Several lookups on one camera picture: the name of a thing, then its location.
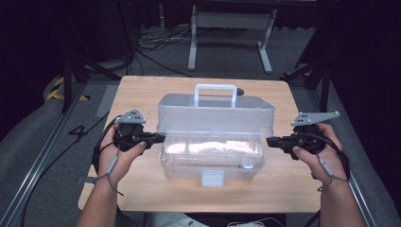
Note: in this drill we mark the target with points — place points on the person's left hand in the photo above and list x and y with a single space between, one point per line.
123 159

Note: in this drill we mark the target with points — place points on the person's white clothing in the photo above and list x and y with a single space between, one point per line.
170 220

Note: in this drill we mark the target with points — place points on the dark round table grommet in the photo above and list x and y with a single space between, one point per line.
240 92

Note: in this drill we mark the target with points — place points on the grey metal desk frame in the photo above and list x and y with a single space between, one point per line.
233 20

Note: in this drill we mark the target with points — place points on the person's right hand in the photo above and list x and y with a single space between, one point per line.
334 157

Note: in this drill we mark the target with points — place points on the clear plastic storage box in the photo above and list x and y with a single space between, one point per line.
214 116

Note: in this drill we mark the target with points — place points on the black metal stand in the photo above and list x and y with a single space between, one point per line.
317 74

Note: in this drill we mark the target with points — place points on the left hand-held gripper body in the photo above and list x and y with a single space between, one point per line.
127 137

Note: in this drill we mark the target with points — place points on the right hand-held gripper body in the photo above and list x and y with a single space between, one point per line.
307 138

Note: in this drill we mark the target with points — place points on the yellow black floor tape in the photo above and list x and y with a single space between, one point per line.
56 94

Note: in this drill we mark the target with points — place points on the black tripod stand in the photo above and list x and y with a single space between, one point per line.
67 78

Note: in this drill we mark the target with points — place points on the aluminium floor rail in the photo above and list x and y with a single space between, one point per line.
38 164
362 201

